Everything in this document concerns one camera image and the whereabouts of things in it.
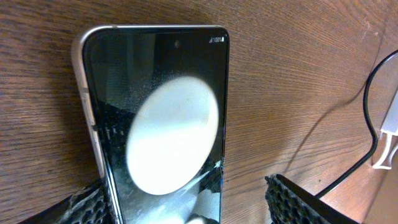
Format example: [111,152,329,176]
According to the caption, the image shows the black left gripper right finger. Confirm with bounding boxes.
[265,174,358,224]

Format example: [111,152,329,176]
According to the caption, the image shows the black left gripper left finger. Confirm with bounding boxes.
[19,179,113,224]

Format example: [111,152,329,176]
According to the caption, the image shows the black flip smartphone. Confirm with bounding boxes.
[71,25,229,223]

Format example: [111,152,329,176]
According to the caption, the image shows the black USB charging cable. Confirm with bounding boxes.
[313,49,398,200]

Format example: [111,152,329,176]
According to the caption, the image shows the white power strip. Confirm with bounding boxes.
[381,92,398,136]

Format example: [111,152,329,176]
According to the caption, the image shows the white power strip cord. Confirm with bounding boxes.
[372,132,398,170]

